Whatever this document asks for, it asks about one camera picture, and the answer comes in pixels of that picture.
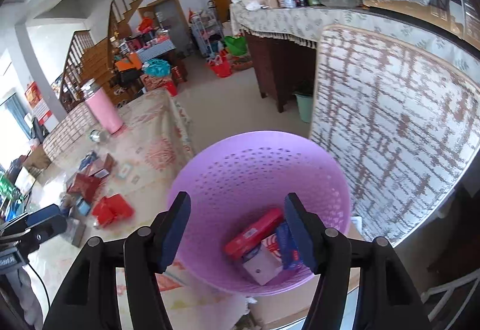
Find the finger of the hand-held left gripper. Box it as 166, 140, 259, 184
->
0, 217, 43, 251
26, 203, 68, 241

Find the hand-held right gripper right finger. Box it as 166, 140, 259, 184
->
283, 193, 437, 330

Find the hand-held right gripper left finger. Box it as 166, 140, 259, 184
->
43, 191, 192, 330

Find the dark red cigarette box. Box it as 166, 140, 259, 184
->
67, 172, 105, 204

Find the purple perforated plastic basket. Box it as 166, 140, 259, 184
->
165, 131, 353, 295

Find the person's left hand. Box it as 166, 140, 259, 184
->
7, 265, 44, 330

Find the blue snack packet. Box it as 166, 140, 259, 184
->
275, 221, 302, 271

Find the small blue and white box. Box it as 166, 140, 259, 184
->
74, 199, 93, 217

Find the flat bright red box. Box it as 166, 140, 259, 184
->
224, 207, 286, 260

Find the white box with red print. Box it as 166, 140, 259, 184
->
242, 234, 286, 286

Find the cardboard box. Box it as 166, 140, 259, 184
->
22, 148, 53, 181

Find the blue cigarette box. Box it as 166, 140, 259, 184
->
78, 151, 99, 171

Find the maroon and silver box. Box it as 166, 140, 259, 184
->
87, 153, 115, 181

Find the patterned tablecloth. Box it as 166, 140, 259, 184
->
22, 89, 248, 330

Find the chair with brown-checked cover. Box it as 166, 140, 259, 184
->
42, 103, 99, 166
309, 24, 480, 245

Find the blue curtain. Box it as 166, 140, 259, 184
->
0, 92, 31, 139

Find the pink bottle with clear lid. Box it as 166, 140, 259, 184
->
80, 79, 124, 135

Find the green plastic bucket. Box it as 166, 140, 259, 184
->
294, 90, 314, 124

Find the red carton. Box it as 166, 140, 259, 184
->
170, 65, 188, 85

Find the teal bag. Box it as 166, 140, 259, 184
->
144, 59, 172, 78

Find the red plastic basket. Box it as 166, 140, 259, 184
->
208, 56, 232, 79

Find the wooden staircase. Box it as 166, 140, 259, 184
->
56, 0, 149, 109

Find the dark wooden sideboard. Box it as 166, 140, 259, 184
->
244, 32, 319, 114

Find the cluttered blue-checked table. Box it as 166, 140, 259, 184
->
112, 30, 177, 65

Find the green plastic basket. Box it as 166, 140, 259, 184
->
224, 35, 248, 56

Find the grey door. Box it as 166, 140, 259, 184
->
139, 0, 192, 53

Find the leaf-print fringed cloth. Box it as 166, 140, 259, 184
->
229, 4, 480, 76

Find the red wall calendar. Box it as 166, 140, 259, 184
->
24, 82, 54, 124

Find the metal wire rack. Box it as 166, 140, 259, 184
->
189, 9, 226, 58

